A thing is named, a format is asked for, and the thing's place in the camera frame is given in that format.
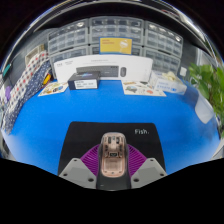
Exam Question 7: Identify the yellow and blue box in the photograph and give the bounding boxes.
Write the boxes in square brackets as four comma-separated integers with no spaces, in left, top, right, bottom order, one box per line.
[99,37,133,55]

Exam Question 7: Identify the small black labelled box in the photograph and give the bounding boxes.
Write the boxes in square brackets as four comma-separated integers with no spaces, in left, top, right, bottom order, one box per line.
[67,70,101,91]

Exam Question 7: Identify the navy polka-dot cloth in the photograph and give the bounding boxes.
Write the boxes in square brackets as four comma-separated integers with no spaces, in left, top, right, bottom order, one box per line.
[1,59,53,134]

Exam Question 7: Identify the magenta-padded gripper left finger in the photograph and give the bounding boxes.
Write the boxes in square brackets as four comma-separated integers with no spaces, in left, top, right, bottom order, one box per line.
[59,143,102,190]

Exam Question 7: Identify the white plastic basket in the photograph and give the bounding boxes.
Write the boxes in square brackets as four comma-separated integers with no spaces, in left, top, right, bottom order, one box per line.
[24,44,46,66]

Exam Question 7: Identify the illustrated sticker sheet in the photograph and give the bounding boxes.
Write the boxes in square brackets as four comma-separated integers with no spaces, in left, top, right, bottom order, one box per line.
[38,81,69,98]
[122,80,167,98]

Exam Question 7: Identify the transparent pink computer mouse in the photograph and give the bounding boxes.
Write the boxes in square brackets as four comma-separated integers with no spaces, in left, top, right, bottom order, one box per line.
[99,132,129,178]

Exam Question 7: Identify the black mouse pad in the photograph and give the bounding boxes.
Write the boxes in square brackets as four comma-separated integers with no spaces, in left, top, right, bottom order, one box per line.
[57,121,167,191]

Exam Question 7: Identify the dark overhead shelf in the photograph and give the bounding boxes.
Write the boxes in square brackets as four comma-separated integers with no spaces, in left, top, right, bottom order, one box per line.
[39,4,191,29]

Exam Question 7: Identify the white and blue carton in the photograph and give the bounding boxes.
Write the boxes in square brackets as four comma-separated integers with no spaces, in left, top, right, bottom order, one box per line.
[148,70,188,95]

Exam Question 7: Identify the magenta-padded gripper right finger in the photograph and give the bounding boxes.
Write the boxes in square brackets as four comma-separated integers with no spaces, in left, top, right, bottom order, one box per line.
[125,143,169,190]

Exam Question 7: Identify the long white keyboard box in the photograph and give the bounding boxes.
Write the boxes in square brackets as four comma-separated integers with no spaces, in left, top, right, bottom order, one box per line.
[53,54,154,83]

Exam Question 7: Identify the red blue checkered cloth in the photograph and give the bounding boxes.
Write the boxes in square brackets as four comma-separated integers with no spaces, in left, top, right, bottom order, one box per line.
[3,49,51,114]

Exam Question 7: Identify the green potted plant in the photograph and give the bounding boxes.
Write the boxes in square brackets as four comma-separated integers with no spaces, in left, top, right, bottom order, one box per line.
[188,63,224,139]

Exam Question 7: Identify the grey pegboard panel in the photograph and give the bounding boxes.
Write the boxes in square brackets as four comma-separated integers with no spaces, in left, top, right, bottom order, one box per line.
[9,28,51,84]

